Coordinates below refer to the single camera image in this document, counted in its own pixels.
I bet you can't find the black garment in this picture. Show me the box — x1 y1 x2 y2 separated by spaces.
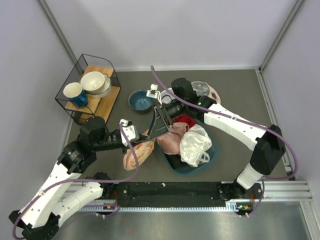
166 154 186 169

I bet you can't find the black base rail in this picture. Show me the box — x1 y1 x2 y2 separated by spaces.
98 181 256 208

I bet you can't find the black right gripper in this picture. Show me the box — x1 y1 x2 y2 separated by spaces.
148 99 187 142

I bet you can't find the white bowl underneath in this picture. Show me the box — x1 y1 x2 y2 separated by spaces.
87 74 112 99

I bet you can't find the cream ceramic bowl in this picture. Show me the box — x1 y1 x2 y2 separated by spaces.
80 71 106 95

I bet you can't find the red bra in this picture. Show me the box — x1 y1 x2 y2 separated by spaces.
172 114 196 128

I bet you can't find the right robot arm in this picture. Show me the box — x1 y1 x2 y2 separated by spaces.
146 78 286 198

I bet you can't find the teal plastic basin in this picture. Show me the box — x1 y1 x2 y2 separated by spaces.
156 114 220 176

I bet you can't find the white insulated lunch bag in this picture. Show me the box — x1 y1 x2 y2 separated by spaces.
160 80 221 104

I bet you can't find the white bra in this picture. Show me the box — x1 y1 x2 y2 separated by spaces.
180 124 212 168

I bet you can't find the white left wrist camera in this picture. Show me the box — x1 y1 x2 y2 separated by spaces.
119 119 140 147

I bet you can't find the pink bra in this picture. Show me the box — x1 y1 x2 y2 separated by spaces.
156 122 190 155

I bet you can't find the dark blue ceramic bowl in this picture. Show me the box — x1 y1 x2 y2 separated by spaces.
128 90 154 114

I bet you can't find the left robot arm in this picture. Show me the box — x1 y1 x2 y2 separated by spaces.
9 116 149 240

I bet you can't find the floral mesh laundry bag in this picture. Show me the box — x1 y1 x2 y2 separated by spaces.
123 139 155 171

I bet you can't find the blue mug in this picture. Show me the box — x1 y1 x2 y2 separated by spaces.
63 82 89 108

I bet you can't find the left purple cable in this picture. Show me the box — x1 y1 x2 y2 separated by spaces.
12 122 140 240

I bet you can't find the black wire wooden shelf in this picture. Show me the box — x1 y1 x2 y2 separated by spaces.
55 54 121 125

